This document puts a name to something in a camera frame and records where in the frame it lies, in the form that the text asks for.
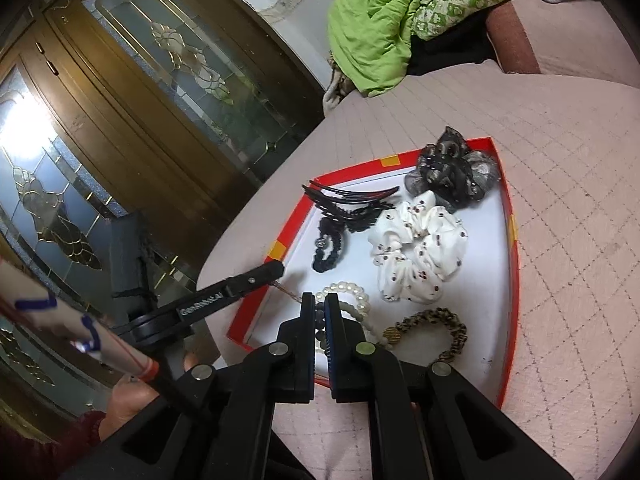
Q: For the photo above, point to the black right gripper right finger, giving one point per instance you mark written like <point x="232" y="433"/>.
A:
<point x="361" y="372"/>

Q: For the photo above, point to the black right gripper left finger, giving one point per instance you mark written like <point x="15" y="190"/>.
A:
<point x="244" y="397"/>

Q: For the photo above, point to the white cherry print scrunchie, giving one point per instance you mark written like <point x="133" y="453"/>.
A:
<point x="417" y="246"/>

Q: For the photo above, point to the black hair claw clip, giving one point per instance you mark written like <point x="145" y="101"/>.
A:
<point x="350" y="210"/>

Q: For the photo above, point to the dark grey organza scrunchie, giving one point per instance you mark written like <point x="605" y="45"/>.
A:
<point x="458" y="176"/>

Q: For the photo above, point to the person's left hand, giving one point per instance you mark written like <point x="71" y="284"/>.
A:
<point x="128" y="398"/>

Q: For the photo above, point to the red white box lid tray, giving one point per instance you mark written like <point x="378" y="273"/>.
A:
<point x="472" y="325"/>

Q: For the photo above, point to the wooden glass wardrobe door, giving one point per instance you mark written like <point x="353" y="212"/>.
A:
<point x="174" y="112"/>

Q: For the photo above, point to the pink quilted bed cover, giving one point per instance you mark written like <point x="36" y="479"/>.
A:
<point x="570" y="148"/>

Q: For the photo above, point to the green quilted blanket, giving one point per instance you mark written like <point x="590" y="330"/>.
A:
<point x="370" y="40"/>

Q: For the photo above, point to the pink bolster pillow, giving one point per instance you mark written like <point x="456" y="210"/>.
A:
<point x="572" y="38"/>

